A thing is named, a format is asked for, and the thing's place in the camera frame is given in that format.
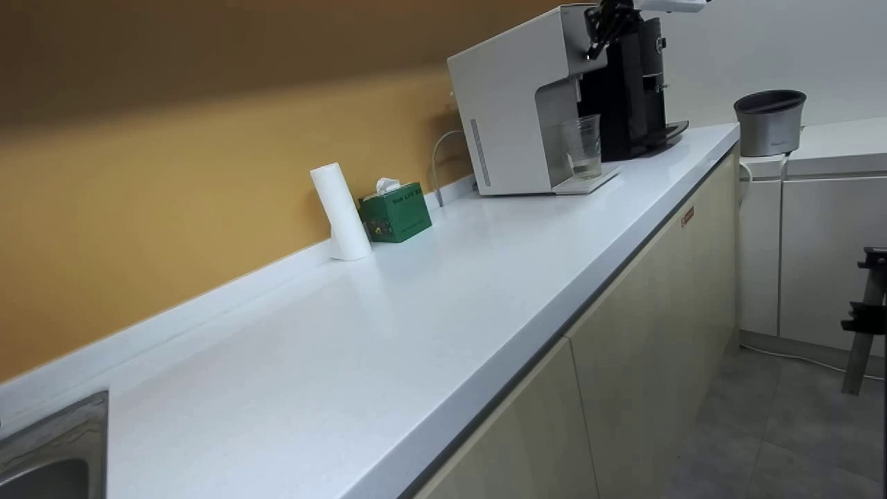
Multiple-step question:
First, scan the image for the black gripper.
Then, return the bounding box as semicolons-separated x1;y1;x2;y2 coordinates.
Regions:
579;0;651;63

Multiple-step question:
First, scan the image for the silver white coffeemaker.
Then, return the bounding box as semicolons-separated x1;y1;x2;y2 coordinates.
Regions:
445;3;625;200

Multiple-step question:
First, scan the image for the black coffee machine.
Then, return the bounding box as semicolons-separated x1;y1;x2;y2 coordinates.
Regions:
579;14;694;164

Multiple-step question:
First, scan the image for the clear Starbucks plastic cup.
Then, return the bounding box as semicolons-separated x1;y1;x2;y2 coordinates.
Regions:
575;110;605;180

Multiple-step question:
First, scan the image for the grey bucket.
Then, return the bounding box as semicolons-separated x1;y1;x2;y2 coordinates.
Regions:
732;85;809;160

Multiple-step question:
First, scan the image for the green tissue box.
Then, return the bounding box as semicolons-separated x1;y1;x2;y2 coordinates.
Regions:
359;174;435;246

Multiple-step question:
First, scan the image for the beige cabinet door with sticker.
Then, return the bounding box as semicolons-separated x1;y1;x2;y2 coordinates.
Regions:
567;150;743;499

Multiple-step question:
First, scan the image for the white paper roll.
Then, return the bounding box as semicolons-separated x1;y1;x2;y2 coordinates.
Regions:
309;160;374;262

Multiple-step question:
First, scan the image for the white cabinet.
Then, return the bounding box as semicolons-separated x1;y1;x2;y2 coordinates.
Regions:
734;115;887;361

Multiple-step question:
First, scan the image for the black tripod stand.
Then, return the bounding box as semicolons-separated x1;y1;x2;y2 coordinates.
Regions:
838;243;887;398

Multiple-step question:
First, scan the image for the stainless steel sink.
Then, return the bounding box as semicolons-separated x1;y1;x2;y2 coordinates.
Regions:
0;388;112;499

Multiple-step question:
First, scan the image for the white coffeemaker cable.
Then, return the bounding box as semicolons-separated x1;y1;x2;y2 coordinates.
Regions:
428;124;470;208

